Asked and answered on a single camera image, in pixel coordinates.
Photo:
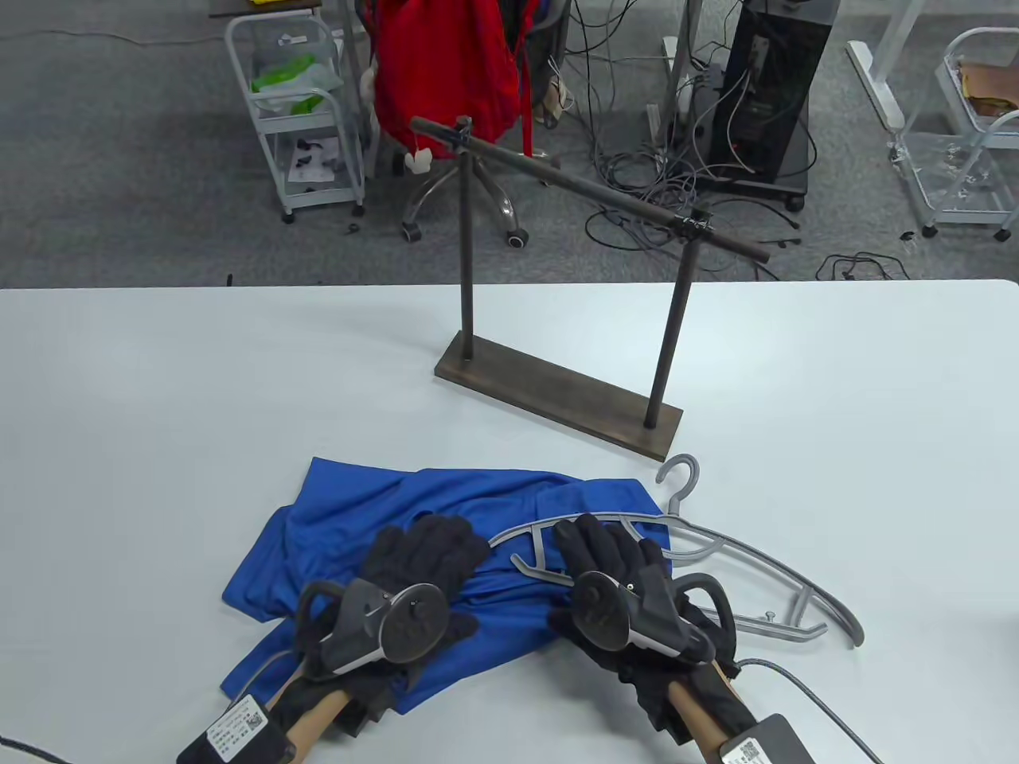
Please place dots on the white table foot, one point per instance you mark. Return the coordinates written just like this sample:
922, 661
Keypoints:
872, 72

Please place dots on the office chair with chrome base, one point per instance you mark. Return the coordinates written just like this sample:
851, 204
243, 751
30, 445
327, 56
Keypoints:
446, 188

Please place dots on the white paper sheet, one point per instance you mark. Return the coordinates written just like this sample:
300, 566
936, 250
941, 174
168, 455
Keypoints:
312, 169

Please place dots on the person's right hand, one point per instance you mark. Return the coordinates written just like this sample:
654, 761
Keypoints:
605, 541

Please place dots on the brown wooden board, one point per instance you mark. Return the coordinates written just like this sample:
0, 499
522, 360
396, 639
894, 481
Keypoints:
231, 9

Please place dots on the white power strip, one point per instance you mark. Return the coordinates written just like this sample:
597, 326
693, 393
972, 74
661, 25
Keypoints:
653, 123

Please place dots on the red garment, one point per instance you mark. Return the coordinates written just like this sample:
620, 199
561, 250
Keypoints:
446, 72

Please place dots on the small white pendant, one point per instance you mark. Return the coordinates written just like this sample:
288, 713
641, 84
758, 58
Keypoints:
419, 161

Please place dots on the black disc tracker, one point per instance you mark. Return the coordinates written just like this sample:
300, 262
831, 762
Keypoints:
414, 622
603, 609

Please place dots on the person's left forearm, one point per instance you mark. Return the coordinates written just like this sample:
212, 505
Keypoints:
314, 720

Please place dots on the white cart with green bag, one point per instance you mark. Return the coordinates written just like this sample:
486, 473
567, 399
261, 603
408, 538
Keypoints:
275, 121

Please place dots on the blue t-shirt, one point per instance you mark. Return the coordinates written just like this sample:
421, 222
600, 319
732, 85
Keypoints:
358, 517

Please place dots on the green plastic bag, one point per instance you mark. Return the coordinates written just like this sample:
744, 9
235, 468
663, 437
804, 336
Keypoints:
279, 77

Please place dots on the black labelled wrist camera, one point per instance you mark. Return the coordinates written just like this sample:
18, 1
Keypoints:
239, 728
768, 744

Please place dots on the person's left hand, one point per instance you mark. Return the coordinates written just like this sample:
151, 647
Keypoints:
430, 549

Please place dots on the brown flat item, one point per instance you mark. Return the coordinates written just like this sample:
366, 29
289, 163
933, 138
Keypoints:
987, 83

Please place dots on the dark metal hanging rack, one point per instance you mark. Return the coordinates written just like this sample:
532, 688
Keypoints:
557, 402

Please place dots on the grey plastic hanger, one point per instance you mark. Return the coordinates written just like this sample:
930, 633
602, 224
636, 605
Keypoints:
850, 621

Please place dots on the black computer tower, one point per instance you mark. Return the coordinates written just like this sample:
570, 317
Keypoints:
764, 79

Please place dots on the person's right forearm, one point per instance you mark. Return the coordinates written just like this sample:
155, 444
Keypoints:
696, 716

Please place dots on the white cart with brown item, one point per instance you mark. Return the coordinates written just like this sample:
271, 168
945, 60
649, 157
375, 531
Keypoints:
927, 187

